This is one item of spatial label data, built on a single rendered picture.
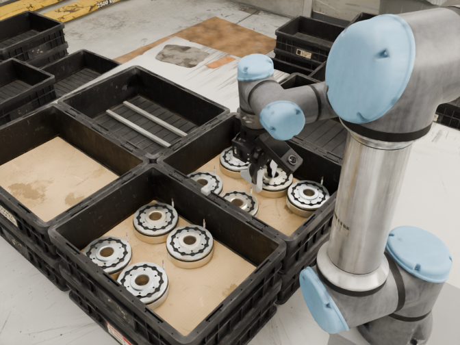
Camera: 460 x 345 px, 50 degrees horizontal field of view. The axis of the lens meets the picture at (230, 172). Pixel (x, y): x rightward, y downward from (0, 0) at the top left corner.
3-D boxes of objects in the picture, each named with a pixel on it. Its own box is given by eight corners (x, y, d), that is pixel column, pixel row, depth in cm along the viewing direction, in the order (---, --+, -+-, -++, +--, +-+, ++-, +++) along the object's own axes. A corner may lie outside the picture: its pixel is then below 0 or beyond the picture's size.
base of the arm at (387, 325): (435, 306, 103) (450, 276, 96) (423, 367, 92) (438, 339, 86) (363, 279, 108) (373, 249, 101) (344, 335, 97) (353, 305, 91)
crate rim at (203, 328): (289, 252, 100) (290, 244, 98) (185, 355, 82) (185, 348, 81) (153, 168, 119) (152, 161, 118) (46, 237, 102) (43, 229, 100)
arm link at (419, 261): (450, 306, 91) (474, 259, 82) (389, 329, 87) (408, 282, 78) (409, 259, 100) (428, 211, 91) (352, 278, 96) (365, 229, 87)
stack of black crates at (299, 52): (349, 83, 306) (360, 31, 284) (328, 104, 287) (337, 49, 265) (293, 64, 323) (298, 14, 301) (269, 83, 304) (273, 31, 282)
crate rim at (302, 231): (361, 179, 118) (363, 172, 116) (289, 252, 100) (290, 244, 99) (233, 117, 137) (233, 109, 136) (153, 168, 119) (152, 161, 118)
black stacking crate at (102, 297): (283, 281, 106) (289, 246, 99) (187, 382, 89) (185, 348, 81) (156, 198, 125) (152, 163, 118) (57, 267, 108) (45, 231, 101)
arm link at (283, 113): (326, 103, 93) (299, 73, 100) (272, 114, 90) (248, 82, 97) (319, 135, 98) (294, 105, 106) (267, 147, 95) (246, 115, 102)
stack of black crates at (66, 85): (92, 103, 283) (82, 48, 261) (131, 120, 270) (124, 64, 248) (35, 135, 257) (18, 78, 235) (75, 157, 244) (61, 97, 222)
